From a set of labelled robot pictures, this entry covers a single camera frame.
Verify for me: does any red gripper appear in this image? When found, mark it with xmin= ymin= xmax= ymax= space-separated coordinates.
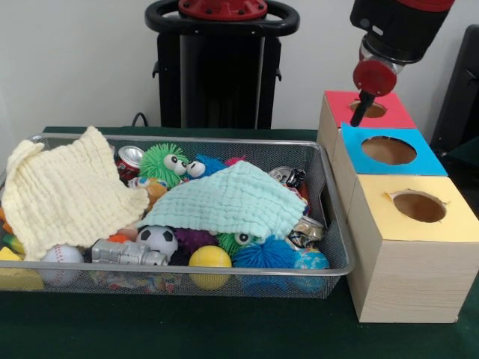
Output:
xmin=349 ymin=58 xmax=400 ymax=128

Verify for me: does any mint green cloth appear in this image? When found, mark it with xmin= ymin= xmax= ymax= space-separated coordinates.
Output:
xmin=137 ymin=160 xmax=308 ymax=240

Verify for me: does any clear mesh bin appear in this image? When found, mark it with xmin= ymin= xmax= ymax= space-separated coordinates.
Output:
xmin=0 ymin=133 xmax=357 ymax=300

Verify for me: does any wooden box with three holes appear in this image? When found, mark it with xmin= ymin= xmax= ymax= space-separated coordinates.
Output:
xmin=317 ymin=90 xmax=479 ymax=324

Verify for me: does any silver and black can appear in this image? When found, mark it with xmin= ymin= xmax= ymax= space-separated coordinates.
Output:
xmin=268 ymin=166 xmax=308 ymax=191

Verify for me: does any black chair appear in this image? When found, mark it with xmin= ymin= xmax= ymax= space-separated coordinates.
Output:
xmin=430 ymin=25 xmax=479 ymax=188

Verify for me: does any crushed silver can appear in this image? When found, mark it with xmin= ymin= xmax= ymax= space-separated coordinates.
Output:
xmin=287 ymin=215 xmax=326 ymax=249

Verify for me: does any blue fuzzy toy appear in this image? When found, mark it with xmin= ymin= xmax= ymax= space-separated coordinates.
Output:
xmin=187 ymin=154 xmax=231 ymax=180

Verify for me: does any blue globe ball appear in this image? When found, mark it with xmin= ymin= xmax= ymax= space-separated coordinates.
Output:
xmin=292 ymin=248 xmax=331 ymax=292

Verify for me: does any blue spiky ball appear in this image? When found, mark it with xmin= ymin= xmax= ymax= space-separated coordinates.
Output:
xmin=232 ymin=238 xmax=297 ymax=271

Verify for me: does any small green spiky toy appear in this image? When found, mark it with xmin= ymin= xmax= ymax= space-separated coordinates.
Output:
xmin=217 ymin=232 xmax=259 ymax=257

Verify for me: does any green fuzzy toy with eyes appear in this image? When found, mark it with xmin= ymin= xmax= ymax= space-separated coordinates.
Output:
xmin=138 ymin=143 xmax=189 ymax=191

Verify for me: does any purple fuzzy toy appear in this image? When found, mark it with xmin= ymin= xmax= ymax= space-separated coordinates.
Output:
xmin=174 ymin=227 xmax=219 ymax=255

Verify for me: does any yellow ball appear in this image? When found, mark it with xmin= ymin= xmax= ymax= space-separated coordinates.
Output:
xmin=188 ymin=245 xmax=233 ymax=291

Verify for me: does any orange plush toy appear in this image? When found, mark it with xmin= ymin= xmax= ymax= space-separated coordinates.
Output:
xmin=138 ymin=177 xmax=169 ymax=210

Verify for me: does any red soda can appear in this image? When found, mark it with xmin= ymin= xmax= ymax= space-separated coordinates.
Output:
xmin=115 ymin=145 xmax=145 ymax=184

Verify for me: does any small soccer ball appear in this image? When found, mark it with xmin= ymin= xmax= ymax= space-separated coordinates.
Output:
xmin=136 ymin=224 xmax=179 ymax=260

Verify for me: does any silver robot toy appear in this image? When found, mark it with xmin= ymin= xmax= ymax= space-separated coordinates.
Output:
xmin=91 ymin=238 xmax=170 ymax=267

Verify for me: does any pale yellow cloth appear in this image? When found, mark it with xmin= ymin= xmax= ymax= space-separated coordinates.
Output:
xmin=1 ymin=126 xmax=150 ymax=261

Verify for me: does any white baseball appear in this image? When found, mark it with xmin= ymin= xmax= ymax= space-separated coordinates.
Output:
xmin=39 ymin=244 xmax=85 ymax=289

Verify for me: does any yellow block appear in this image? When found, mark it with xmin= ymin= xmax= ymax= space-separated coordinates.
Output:
xmin=0 ymin=247 xmax=44 ymax=292

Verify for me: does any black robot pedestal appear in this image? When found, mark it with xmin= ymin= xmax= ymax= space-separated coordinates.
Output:
xmin=145 ymin=0 xmax=301 ymax=129

